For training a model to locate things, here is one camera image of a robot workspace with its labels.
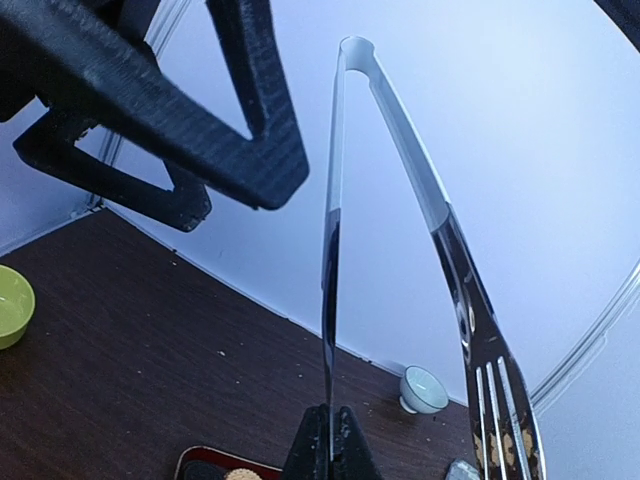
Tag right aluminium frame post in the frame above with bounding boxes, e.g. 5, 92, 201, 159
532, 262, 639, 414

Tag white handled metal tongs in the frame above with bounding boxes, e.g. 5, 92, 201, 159
319, 34, 549, 480

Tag pale blue ceramic bowl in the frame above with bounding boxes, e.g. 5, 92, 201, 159
399, 366, 449, 415

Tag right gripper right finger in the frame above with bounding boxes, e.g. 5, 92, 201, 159
335, 406, 383, 480

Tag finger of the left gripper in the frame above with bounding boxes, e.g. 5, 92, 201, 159
13, 108, 212, 232
1, 1, 309, 210

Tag green plastic bowl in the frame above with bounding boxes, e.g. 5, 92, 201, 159
0, 265, 36, 350

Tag dark red cookie tray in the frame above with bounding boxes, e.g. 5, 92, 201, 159
173, 445, 282, 479

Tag top round tan cookie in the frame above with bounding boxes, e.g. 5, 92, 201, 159
225, 468, 262, 480

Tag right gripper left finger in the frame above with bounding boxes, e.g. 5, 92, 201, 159
282, 405, 328, 480

